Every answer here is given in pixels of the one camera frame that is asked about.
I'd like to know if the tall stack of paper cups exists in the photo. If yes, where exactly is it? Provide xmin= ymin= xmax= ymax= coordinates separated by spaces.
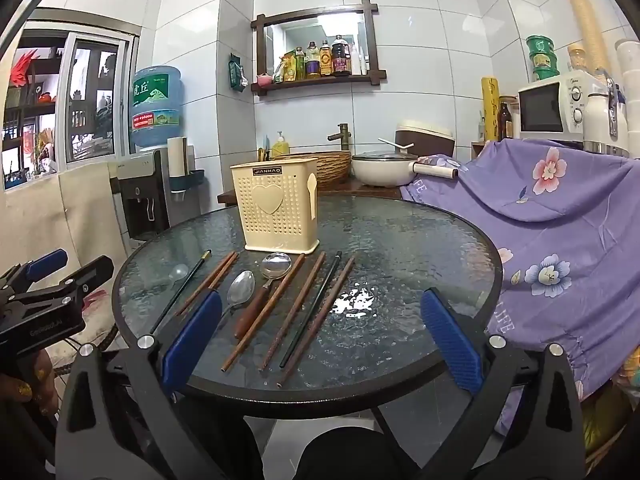
xmin=556 ymin=0 xmax=613 ymax=78

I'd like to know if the green wall packet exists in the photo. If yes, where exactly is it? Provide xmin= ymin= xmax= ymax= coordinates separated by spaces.
xmin=229 ymin=52 xmax=249 ymax=92

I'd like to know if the printed round stool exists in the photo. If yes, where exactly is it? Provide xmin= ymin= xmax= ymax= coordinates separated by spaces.
xmin=75 ymin=280 xmax=119 ymax=347

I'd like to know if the brown glass bottle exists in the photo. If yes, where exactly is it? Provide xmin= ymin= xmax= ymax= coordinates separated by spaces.
xmin=498 ymin=101 xmax=514 ymax=142

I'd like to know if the plain black chopstick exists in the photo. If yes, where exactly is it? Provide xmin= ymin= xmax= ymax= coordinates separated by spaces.
xmin=279 ymin=251 xmax=343 ymax=368

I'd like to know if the cream plastic utensil holder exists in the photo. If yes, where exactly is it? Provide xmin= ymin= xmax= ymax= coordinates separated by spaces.
xmin=230 ymin=156 xmax=321 ymax=253

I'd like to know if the round glass table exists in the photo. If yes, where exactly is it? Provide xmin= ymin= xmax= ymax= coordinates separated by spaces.
xmin=111 ymin=195 xmax=503 ymax=441

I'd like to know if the stack of white cups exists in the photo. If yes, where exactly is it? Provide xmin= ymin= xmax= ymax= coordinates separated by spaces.
xmin=615 ymin=37 xmax=640 ymax=147

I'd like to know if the brown wooden chopstick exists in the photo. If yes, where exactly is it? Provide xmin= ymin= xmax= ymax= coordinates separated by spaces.
xmin=175 ymin=251 xmax=236 ymax=317
xmin=258 ymin=251 xmax=327 ymax=372
xmin=221 ymin=253 xmax=306 ymax=373
xmin=277 ymin=255 xmax=357 ymax=388
xmin=202 ymin=252 xmax=240 ymax=296

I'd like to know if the white paper cup tube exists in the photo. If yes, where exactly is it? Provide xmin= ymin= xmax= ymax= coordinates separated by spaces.
xmin=167 ymin=136 xmax=189 ymax=181

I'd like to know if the beige cloth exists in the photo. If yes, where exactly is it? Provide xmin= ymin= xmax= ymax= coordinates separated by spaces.
xmin=0 ymin=162 xmax=132 ymax=281

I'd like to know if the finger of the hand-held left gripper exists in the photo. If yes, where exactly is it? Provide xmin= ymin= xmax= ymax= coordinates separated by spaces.
xmin=7 ymin=255 xmax=115 ymax=311
xmin=0 ymin=248 xmax=69 ymax=295

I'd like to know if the brown and white rice cooker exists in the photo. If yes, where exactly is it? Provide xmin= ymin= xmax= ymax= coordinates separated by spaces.
xmin=395 ymin=120 xmax=457 ymax=158

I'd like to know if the grey water dispenser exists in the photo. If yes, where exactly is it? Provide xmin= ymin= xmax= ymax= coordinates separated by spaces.
xmin=109 ymin=147 xmax=201 ymax=242

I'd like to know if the yellow roll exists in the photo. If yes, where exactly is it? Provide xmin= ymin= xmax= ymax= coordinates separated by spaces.
xmin=481 ymin=76 xmax=501 ymax=142

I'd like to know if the white pan with lid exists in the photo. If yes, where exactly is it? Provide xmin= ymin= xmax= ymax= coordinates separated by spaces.
xmin=351 ymin=150 xmax=459 ymax=188

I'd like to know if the person's dark trouser leg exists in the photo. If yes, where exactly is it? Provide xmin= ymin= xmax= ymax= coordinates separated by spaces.
xmin=294 ymin=426 xmax=402 ymax=480

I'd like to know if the small metal spoon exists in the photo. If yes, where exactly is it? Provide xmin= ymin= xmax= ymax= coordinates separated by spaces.
xmin=216 ymin=270 xmax=256 ymax=328

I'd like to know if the black chopstick with gold band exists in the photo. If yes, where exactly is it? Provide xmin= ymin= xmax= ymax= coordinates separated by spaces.
xmin=149 ymin=249 xmax=213 ymax=335

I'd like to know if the purple floral cloth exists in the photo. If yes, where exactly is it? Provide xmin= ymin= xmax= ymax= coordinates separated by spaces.
xmin=400 ymin=139 xmax=640 ymax=436

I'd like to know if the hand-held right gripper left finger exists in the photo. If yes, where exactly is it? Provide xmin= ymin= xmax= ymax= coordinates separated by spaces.
xmin=54 ymin=289 xmax=224 ymax=480

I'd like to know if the blue water jug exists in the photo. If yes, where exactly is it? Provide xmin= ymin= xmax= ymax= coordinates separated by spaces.
xmin=131 ymin=65 xmax=185 ymax=150

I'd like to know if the metal spoon with wooden handle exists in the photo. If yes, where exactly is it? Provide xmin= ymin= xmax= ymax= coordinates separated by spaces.
xmin=233 ymin=252 xmax=293 ymax=339

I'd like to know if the white kettle with metal handle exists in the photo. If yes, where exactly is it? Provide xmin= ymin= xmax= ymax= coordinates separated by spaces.
xmin=582 ymin=77 xmax=630 ymax=157

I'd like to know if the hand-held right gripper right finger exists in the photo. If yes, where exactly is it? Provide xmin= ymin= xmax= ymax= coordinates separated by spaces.
xmin=414 ymin=288 xmax=587 ymax=480

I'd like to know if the dark soy sauce bottle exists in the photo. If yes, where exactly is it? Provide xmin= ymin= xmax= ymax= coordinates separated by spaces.
xmin=331 ymin=35 xmax=352 ymax=77

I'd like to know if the person's left hand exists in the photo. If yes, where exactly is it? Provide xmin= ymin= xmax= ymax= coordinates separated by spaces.
xmin=0 ymin=347 xmax=60 ymax=417

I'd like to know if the woven basket basin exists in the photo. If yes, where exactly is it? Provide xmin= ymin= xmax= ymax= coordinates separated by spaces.
xmin=272 ymin=150 xmax=352 ymax=190

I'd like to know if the white microwave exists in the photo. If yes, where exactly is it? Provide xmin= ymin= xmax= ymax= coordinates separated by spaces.
xmin=517 ymin=72 xmax=608 ymax=142

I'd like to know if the bronze faucet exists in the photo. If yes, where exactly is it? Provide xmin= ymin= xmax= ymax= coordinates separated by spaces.
xmin=327 ymin=122 xmax=353 ymax=152

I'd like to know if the sliding glass window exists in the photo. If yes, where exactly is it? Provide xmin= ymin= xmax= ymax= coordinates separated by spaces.
xmin=0 ymin=7 xmax=141 ymax=191

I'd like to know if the wooden mirror wall shelf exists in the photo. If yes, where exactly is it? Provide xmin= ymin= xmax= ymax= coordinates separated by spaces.
xmin=251 ymin=0 xmax=388 ymax=96

